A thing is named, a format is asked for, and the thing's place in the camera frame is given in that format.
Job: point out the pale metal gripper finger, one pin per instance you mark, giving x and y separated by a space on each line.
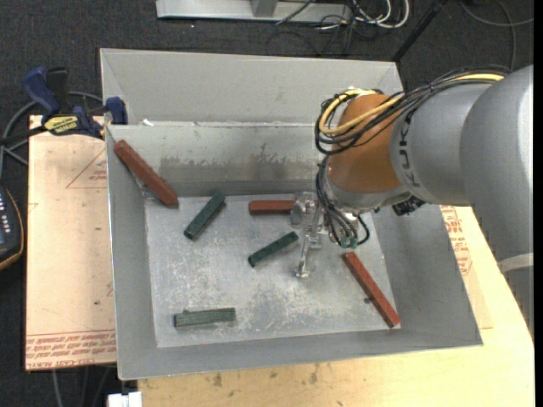
300 264
308 261

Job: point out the dark green flat block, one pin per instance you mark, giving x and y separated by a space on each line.
204 317
204 215
272 249

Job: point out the red-brown flat block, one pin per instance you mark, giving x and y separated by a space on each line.
371 288
271 207
146 173

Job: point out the grey metal bin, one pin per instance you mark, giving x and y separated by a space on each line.
237 278

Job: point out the brown cardboard board, red print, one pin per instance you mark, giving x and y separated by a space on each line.
68 244

